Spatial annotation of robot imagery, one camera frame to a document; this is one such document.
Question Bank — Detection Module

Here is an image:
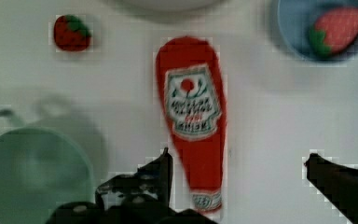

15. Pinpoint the red plush strawberry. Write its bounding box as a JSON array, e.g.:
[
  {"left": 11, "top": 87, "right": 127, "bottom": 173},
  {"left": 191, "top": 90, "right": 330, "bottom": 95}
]
[{"left": 53, "top": 15, "right": 92, "bottom": 52}]

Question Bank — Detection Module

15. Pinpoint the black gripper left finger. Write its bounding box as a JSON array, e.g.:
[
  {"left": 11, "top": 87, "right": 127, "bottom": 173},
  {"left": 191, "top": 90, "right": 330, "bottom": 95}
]
[{"left": 95, "top": 147, "right": 173, "bottom": 209}]

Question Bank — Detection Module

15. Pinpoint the pink plush strawberry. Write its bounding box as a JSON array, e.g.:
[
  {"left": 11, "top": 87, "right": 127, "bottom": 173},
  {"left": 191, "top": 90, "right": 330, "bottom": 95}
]
[{"left": 309, "top": 7, "right": 358, "bottom": 58}]

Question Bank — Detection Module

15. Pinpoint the lilac plate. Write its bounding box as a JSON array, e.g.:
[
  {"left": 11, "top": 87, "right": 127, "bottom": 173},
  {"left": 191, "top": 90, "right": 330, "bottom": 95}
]
[{"left": 111, "top": 0, "right": 223, "bottom": 12}]

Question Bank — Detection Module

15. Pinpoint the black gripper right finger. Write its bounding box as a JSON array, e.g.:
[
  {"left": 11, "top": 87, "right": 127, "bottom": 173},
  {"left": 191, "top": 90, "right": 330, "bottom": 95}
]
[{"left": 304, "top": 153, "right": 358, "bottom": 224}]

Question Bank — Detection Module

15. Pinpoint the red plush ketchup bottle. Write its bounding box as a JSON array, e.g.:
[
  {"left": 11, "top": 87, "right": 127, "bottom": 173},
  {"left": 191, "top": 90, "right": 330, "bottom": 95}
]
[{"left": 155, "top": 36, "right": 227, "bottom": 214}]

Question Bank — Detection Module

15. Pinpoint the green mug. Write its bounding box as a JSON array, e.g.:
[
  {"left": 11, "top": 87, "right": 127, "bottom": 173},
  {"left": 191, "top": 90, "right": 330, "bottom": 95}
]
[{"left": 0, "top": 109, "right": 93, "bottom": 224}]

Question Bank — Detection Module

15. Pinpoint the blue bowl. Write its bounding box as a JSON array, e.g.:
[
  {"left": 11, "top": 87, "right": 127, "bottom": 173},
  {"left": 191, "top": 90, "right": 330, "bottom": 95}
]
[{"left": 275, "top": 0, "right": 358, "bottom": 63}]

